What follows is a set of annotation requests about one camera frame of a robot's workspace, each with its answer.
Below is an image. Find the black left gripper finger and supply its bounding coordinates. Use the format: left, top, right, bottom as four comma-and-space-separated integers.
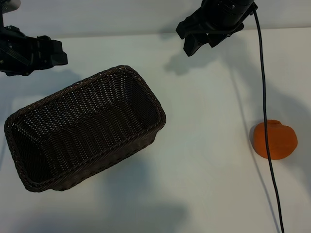
50, 52, 69, 68
50, 40, 65, 58

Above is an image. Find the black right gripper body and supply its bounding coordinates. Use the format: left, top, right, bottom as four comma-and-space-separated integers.
199, 0, 259, 49

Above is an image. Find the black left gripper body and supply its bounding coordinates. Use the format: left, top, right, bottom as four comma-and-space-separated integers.
0, 24, 53, 77

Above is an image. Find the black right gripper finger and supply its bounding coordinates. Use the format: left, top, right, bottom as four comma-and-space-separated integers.
183, 31, 207, 57
176, 8, 212, 39

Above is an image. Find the dark brown woven wicker basket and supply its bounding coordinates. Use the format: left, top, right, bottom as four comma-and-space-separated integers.
3, 64, 167, 193

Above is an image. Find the orange fruit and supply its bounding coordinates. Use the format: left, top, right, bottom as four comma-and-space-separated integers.
252, 119, 298, 161

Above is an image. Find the long black cable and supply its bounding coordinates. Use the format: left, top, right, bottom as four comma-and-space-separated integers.
251, 2, 285, 233

